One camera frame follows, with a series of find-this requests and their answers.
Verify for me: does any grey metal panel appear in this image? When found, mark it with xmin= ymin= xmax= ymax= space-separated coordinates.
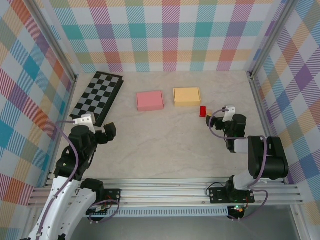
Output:
xmin=32 ymin=216 xmax=301 ymax=240

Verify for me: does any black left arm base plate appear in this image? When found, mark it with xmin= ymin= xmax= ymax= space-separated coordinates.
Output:
xmin=102 ymin=188 xmax=123 ymax=206

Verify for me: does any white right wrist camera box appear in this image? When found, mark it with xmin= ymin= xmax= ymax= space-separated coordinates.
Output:
xmin=223 ymin=105 xmax=236 ymax=123

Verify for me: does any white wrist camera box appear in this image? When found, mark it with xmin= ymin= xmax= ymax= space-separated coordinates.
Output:
xmin=73 ymin=112 xmax=96 ymax=133
xmin=223 ymin=105 xmax=236 ymax=123

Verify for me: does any slotted white cable duct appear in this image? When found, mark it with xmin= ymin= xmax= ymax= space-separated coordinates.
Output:
xmin=39 ymin=208 xmax=230 ymax=218

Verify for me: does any black grey chessboard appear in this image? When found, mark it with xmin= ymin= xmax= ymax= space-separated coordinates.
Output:
xmin=69 ymin=71 xmax=125 ymax=127

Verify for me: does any orange paper box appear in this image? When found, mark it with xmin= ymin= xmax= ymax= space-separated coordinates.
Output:
xmin=173 ymin=86 xmax=202 ymax=108

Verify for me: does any aluminium side rail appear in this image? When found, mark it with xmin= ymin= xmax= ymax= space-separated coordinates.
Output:
xmin=247 ymin=71 xmax=288 ymax=186
xmin=44 ymin=74 xmax=79 ymax=188

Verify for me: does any pink paper box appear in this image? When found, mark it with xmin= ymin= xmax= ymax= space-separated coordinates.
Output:
xmin=136 ymin=90 xmax=165 ymax=112

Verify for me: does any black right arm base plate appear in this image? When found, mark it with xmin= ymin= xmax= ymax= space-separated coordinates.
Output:
xmin=208 ymin=187 xmax=256 ymax=205

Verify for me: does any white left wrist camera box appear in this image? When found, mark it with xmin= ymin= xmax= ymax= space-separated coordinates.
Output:
xmin=73 ymin=112 xmax=96 ymax=133

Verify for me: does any aluminium frame post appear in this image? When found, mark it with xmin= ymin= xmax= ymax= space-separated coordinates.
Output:
xmin=26 ymin=0 xmax=79 ymax=82
xmin=246 ymin=0 xmax=301 ymax=79

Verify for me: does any aluminium mounting rail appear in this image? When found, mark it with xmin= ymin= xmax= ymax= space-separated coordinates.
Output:
xmin=27 ymin=176 xmax=305 ymax=208

